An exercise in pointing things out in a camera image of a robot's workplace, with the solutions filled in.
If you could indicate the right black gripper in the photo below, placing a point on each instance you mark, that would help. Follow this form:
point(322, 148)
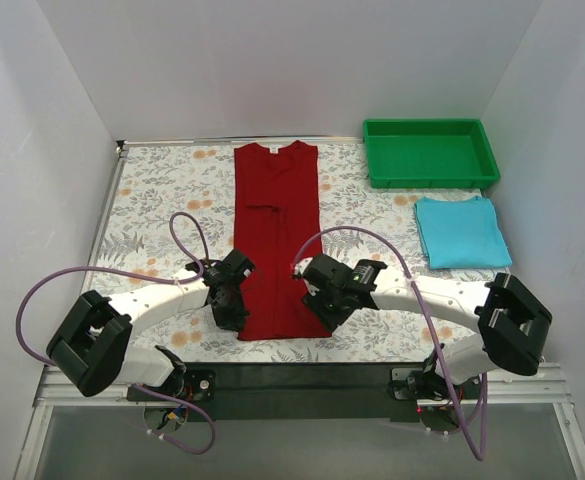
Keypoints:
point(319, 305)

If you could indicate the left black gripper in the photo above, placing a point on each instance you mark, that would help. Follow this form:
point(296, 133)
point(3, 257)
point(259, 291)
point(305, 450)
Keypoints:
point(229, 310)

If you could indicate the red t-shirt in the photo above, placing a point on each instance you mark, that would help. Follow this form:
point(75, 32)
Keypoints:
point(276, 211)

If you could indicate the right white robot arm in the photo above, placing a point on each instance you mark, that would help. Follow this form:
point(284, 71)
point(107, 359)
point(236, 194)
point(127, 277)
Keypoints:
point(509, 324)

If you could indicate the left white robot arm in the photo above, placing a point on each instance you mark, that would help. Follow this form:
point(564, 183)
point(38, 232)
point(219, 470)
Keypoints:
point(94, 345)

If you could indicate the floral patterned table mat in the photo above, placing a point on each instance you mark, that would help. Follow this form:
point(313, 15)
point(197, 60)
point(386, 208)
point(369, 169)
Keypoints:
point(173, 201)

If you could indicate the folded turquoise t-shirt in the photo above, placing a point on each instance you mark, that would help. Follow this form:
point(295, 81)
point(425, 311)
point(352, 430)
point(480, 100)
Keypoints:
point(461, 234)

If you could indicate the green plastic tray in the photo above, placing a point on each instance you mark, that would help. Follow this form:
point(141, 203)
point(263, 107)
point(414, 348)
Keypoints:
point(429, 154)

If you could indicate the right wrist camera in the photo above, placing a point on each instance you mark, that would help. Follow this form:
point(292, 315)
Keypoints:
point(299, 274)

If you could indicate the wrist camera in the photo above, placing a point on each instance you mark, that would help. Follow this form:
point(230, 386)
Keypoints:
point(299, 274)
point(192, 272)

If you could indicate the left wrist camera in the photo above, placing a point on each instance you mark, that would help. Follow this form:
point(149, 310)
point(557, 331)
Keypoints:
point(192, 272)

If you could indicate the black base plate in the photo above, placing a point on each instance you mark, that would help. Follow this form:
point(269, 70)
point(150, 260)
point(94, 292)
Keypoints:
point(291, 391)

